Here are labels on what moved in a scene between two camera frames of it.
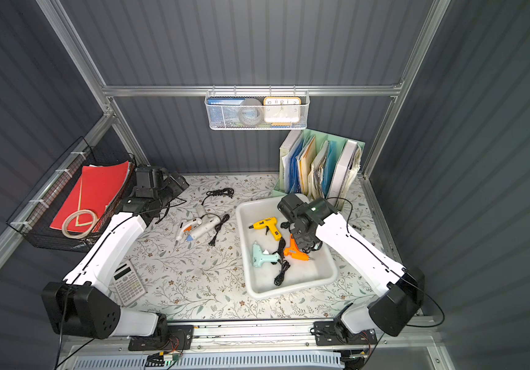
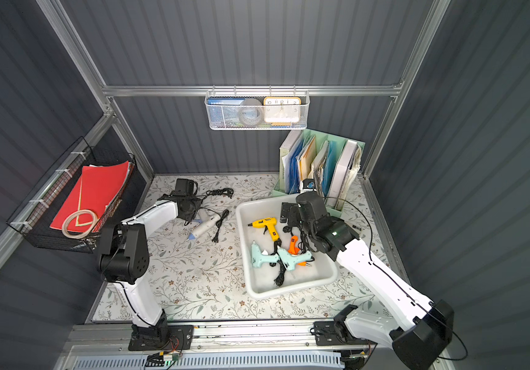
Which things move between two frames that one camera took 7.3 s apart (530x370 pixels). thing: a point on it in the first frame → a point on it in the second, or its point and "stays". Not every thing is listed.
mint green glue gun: x=258 y=257 stays
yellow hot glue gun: x=269 y=223 stays
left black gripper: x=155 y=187 → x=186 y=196
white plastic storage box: x=273 y=264 stays
